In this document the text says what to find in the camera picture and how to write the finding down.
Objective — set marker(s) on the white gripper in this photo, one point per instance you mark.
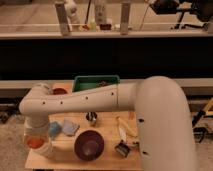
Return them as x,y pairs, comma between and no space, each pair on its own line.
36,130

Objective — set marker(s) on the orange apple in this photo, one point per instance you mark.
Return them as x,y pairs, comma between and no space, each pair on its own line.
35,143

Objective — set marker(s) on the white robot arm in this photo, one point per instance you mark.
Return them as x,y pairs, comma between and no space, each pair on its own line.
162,115

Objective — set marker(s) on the white paper cup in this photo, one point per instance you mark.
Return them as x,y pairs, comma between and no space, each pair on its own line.
45,150

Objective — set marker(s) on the small metal cup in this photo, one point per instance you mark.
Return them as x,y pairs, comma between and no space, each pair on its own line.
91,118

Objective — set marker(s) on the light blue cloth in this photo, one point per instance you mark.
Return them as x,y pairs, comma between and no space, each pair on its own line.
69,128

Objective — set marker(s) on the orange red bowl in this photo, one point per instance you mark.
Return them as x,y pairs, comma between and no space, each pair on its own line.
59,91

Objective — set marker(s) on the purple bowl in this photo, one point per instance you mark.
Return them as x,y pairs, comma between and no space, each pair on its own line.
89,145

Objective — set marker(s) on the green plastic tray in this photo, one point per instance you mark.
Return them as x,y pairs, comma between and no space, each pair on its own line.
91,81

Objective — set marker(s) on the yellow banana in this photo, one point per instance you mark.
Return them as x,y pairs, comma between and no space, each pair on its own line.
125,129

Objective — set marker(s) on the orange carrot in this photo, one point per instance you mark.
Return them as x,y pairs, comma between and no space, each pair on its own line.
131,115

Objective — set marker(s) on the white figurine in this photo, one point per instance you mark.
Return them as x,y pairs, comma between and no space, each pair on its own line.
71,11

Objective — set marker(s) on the left grey post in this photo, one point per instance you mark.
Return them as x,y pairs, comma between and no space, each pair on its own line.
62,18

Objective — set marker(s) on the grey post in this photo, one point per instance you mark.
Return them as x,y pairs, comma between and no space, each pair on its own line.
125,12
62,18

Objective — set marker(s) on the right grey post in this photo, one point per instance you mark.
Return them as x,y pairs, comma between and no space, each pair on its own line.
125,12

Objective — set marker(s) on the black camera on tripod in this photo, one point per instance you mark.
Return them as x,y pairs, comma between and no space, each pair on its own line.
202,9

